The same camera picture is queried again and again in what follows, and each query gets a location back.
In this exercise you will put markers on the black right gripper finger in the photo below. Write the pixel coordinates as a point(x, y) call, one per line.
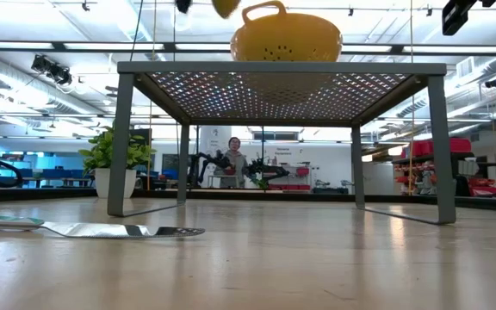
point(456, 17)

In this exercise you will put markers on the large yellow mango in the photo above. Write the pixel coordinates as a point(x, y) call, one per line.
point(225, 6)

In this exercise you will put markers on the yellow plastic colander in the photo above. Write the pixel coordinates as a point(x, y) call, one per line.
point(287, 41)

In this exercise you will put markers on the black background robot arm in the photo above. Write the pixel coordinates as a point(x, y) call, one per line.
point(269, 170)
point(209, 163)

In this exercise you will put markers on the black ceiling device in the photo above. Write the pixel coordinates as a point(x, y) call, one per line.
point(494, 82)

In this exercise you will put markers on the grey perforated metal stand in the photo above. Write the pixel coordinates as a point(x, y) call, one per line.
point(274, 68)

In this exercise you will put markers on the red storage bins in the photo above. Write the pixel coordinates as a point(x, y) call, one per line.
point(454, 146)

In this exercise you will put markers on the overhead light beam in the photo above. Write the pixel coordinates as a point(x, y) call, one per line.
point(57, 45)

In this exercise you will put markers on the black ceiling spotlight cluster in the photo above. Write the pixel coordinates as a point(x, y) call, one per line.
point(60, 75)

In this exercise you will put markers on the dark shelf unit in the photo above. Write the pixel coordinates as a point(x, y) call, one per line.
point(461, 185)

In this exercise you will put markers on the person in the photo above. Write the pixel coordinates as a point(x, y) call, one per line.
point(236, 165)

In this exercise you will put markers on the green plant in white pot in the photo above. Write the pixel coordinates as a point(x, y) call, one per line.
point(99, 155)

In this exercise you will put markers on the red crates row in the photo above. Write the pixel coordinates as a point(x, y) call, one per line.
point(291, 187)

